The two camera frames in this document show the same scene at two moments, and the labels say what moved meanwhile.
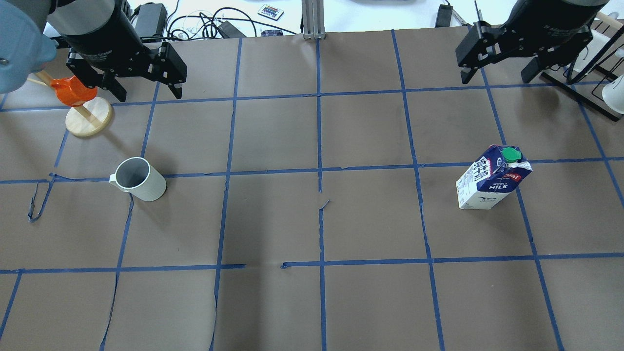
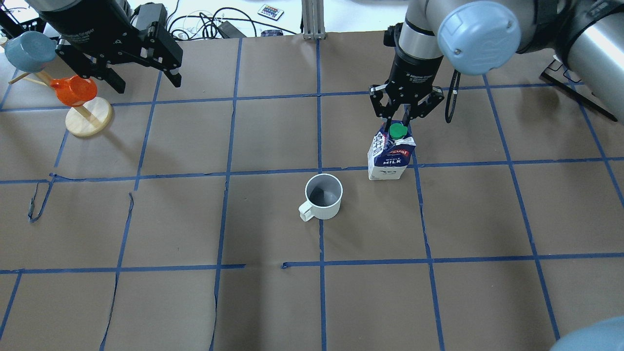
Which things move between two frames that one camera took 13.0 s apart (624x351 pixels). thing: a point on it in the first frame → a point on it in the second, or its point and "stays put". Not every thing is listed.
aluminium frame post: x=313 y=19 stays put
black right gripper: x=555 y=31 → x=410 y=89
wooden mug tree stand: x=86 y=120 stays put
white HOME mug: x=136 y=175 → x=323 y=192
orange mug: x=70 y=92 stays put
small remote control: x=271 y=12 stays put
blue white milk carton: x=499 y=171 → x=391 y=151
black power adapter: x=151 y=20 stays put
